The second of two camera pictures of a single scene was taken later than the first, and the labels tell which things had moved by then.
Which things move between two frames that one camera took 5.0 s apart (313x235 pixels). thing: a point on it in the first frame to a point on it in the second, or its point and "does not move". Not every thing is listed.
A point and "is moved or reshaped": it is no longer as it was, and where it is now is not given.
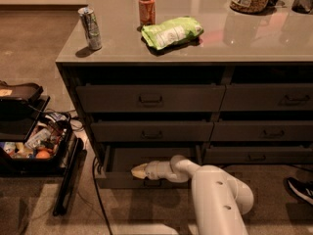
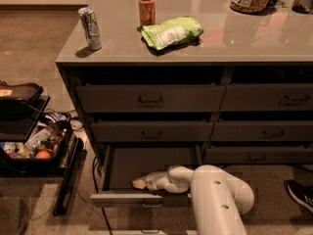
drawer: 120,160 is moved or reshaped
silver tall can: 92,28 does not move
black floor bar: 70,178 does not move
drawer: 290,96 does not move
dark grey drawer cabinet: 219,73 does not move
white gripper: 153,170 to 154,182
